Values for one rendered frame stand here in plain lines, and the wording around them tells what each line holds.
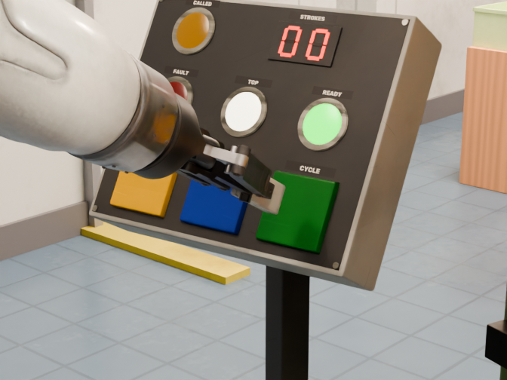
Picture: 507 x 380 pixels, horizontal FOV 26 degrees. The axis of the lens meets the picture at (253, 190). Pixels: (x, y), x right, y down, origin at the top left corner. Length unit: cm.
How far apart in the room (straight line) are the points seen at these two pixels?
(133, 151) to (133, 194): 39
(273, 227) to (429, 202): 336
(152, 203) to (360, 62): 28
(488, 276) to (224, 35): 260
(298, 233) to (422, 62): 22
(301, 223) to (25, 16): 47
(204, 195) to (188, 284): 243
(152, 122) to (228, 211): 34
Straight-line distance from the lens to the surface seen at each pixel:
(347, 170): 112
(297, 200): 112
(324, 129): 114
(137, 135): 84
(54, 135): 79
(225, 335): 324
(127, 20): 411
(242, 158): 92
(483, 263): 386
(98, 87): 78
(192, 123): 90
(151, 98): 84
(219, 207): 117
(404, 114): 115
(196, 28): 127
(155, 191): 122
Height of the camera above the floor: 136
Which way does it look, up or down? 17 degrees down
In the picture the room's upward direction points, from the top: straight up
